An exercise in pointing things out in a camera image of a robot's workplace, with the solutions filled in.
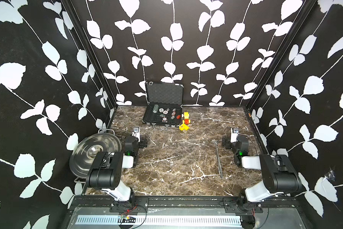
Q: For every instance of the stainless steel pot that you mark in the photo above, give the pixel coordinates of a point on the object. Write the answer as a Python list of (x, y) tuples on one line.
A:
[(80, 179)]

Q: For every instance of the yellow number six block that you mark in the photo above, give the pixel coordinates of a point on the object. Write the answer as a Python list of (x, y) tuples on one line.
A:
[(183, 127)]

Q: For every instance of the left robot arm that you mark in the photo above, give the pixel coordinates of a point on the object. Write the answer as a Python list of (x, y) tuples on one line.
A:
[(106, 170)]

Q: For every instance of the long metal spoon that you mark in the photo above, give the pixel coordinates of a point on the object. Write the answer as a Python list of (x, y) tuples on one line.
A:
[(218, 159)]

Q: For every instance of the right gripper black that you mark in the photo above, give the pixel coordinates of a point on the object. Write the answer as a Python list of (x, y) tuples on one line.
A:
[(227, 141)]

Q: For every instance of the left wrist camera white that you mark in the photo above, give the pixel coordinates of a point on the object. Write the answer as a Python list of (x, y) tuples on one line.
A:
[(136, 132)]

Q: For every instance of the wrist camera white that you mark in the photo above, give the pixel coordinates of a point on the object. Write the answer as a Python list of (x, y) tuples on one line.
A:
[(234, 134), (136, 132)]

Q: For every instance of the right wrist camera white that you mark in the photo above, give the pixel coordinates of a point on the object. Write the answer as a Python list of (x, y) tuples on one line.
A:
[(234, 134)]

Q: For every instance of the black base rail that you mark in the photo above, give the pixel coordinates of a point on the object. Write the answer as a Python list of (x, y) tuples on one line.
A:
[(141, 203)]

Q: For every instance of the black poker chip case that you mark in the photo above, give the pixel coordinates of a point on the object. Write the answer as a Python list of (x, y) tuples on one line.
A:
[(164, 104)]

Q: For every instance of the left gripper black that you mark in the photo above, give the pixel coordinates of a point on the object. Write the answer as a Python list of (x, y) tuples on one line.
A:
[(143, 142)]

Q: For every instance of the steel pot lid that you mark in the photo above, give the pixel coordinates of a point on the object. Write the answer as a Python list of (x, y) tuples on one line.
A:
[(85, 154)]

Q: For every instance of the white perforated strip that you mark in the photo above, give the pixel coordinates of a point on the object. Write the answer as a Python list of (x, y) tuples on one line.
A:
[(160, 220)]

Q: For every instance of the yellow red toy car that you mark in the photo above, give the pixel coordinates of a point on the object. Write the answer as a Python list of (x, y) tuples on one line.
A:
[(186, 118)]

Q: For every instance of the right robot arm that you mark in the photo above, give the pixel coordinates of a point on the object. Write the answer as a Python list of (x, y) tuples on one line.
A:
[(278, 174)]

